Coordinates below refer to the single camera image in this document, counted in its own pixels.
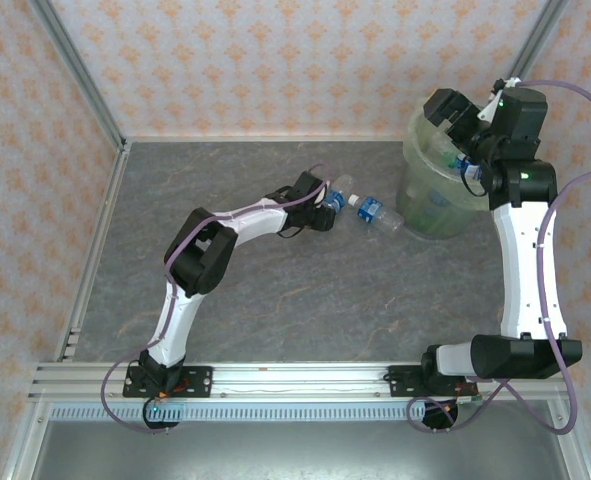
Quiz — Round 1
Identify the blue-label bottle with white cap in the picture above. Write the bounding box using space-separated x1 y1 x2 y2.
347 193 406 235
322 173 359 214

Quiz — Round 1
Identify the translucent green waste bin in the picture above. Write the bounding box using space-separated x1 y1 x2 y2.
394 102 506 241

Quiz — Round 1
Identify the aluminium table edge profile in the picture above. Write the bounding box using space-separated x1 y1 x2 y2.
54 141 130 362

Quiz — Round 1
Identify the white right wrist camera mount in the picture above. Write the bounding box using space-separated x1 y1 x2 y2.
476 76 522 121

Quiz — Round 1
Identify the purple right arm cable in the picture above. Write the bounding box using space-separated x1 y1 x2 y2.
405 79 591 436

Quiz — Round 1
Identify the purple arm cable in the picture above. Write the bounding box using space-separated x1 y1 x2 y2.
405 79 591 436
99 162 332 435

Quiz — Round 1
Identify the aluminium corner post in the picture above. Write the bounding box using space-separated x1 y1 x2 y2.
27 0 129 151
494 0 571 101

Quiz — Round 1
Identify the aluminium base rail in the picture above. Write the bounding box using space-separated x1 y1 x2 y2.
27 362 574 401

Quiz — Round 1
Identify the grey slotted cable duct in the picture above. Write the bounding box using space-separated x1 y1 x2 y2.
49 402 459 423

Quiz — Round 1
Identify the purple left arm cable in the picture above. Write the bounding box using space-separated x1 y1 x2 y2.
99 162 332 435

